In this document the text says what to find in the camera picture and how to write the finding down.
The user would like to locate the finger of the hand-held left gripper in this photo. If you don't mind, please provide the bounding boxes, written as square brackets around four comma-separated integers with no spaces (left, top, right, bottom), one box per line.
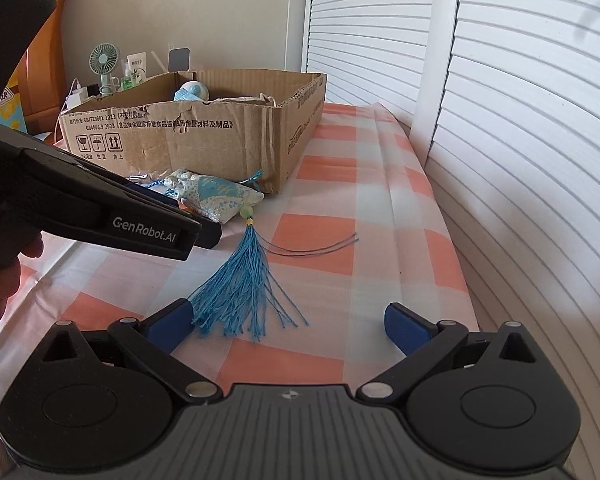
[126,181,224,251]

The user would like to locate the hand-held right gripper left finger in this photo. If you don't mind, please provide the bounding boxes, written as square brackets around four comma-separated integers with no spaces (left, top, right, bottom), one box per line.
[40,298,220,404]

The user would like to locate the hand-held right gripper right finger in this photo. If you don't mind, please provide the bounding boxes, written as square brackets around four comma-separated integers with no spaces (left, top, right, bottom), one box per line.
[356,302,540,404]

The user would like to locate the patterned sachet with blue tassel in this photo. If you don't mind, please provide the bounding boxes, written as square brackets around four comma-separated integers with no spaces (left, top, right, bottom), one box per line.
[150,167,361,345]

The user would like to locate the brown cardboard box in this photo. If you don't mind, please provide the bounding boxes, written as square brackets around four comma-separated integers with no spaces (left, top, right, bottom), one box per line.
[57,69,328,195]

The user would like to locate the white and blue plush toy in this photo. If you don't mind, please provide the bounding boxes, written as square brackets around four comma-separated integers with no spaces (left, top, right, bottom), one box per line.
[174,82,211,103]

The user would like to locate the person's left hand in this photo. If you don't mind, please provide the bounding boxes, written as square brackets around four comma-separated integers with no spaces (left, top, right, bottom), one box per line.
[0,233,45,339]

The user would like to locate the pink white checkered tablecloth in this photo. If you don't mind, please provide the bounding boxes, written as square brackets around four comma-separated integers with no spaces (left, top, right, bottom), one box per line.
[0,100,481,396]

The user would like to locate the wooden bed headboard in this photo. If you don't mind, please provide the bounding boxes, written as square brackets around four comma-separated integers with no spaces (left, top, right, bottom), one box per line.
[5,0,76,136]

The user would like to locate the green desk fan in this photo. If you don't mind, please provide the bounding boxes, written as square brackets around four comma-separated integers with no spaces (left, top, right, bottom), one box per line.
[89,44,122,95]

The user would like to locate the white louvered door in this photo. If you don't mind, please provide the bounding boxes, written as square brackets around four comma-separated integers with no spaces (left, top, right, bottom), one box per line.
[410,0,600,480]
[304,0,438,126]

